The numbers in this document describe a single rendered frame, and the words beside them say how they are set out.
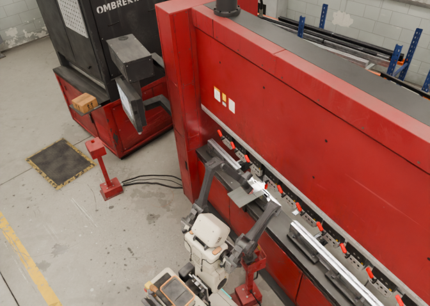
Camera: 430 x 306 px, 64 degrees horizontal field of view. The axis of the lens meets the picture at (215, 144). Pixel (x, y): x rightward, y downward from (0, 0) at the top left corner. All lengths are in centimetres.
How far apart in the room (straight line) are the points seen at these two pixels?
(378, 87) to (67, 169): 407
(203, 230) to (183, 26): 155
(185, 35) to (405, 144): 185
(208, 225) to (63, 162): 323
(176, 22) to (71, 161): 293
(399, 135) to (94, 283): 312
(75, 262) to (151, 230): 83
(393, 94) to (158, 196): 312
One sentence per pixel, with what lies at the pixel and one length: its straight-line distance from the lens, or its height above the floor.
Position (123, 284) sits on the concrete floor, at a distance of 379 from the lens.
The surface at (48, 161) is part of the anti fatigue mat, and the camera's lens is 529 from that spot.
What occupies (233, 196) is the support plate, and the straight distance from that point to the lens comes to 294.
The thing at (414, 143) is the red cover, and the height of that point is 226.
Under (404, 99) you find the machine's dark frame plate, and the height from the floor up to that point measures 230.
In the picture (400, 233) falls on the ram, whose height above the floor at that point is 172.
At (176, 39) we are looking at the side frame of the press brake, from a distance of 285.
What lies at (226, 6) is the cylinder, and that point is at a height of 237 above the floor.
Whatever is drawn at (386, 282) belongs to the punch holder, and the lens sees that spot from 238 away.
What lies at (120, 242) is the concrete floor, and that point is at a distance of 405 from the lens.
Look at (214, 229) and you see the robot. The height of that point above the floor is 138.
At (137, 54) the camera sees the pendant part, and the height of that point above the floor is 195.
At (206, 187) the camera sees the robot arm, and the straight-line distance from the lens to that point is 243.
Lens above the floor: 327
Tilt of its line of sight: 42 degrees down
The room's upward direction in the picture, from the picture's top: 3 degrees counter-clockwise
